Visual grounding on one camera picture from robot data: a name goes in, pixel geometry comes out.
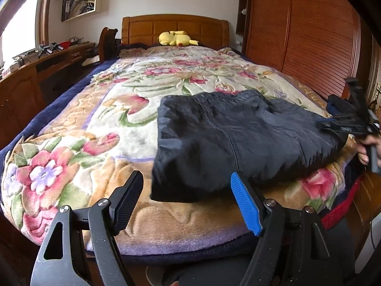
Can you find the yellow plush toy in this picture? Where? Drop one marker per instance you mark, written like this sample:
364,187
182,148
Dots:
175,38

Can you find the person's right hand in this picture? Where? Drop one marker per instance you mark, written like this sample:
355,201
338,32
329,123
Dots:
361,152

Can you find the floral blanket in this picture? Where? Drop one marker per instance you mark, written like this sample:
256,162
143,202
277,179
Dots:
119,110

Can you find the dark blue cloth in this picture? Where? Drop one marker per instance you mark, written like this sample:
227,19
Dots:
337,104

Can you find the red bed sheet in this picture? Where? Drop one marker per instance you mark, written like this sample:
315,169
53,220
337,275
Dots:
336,214

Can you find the wooden chair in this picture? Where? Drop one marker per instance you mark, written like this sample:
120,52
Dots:
107,44

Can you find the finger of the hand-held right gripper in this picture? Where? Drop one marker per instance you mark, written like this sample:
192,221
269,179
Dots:
342,126
355,95

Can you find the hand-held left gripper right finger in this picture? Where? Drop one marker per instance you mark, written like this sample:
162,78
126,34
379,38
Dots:
244,205

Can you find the dark navy jacket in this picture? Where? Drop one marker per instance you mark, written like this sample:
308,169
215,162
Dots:
223,143

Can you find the window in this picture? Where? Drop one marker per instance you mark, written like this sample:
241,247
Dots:
18,32

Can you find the wooden bed headboard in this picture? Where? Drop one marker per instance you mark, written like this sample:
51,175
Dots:
178,23

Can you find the wooden wardrobe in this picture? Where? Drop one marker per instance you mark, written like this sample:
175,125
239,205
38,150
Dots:
297,29

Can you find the long wooden desk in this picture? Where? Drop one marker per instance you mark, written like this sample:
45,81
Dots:
26,80

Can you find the red item on desk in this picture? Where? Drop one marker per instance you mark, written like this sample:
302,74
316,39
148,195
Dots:
64,46

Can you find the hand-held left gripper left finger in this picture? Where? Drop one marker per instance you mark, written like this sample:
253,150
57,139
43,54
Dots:
128,204

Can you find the black gadget on desk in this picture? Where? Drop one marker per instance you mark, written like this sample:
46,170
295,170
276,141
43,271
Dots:
45,49

